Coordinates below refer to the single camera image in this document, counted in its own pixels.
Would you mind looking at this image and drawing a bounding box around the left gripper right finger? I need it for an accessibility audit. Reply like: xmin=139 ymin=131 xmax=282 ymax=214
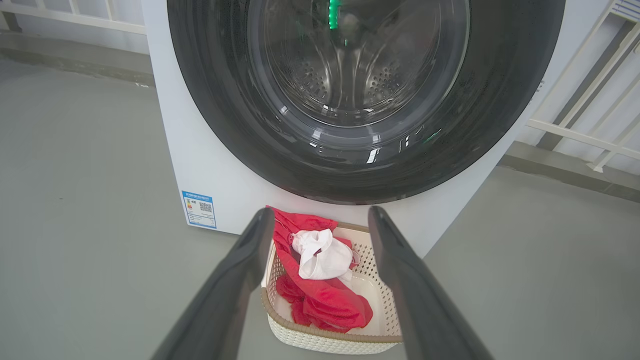
xmin=367 ymin=205 xmax=496 ymax=360

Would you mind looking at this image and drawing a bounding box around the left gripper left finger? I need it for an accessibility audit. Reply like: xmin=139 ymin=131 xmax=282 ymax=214
xmin=150 ymin=207 xmax=276 ymax=360

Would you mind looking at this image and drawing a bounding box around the red and white garment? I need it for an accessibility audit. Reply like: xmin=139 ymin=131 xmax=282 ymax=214
xmin=266 ymin=205 xmax=374 ymax=334

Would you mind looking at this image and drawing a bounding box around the dark round washing machine door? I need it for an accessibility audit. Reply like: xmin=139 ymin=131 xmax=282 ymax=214
xmin=166 ymin=0 xmax=567 ymax=206

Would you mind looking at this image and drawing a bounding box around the cream laundry basket brown rim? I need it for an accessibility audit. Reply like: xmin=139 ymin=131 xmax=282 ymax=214
xmin=260 ymin=221 xmax=404 ymax=356

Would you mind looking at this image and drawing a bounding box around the white front-load washing machine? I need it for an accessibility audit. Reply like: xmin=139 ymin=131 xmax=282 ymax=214
xmin=141 ymin=0 xmax=613 ymax=258

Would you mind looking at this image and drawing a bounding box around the blue energy label sticker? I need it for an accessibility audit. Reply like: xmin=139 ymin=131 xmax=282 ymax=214
xmin=181 ymin=190 xmax=218 ymax=230

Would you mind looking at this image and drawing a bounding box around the white metal railing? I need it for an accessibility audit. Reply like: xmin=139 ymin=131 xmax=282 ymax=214
xmin=526 ymin=0 xmax=640 ymax=173
xmin=0 ymin=0 xmax=147 ymax=36

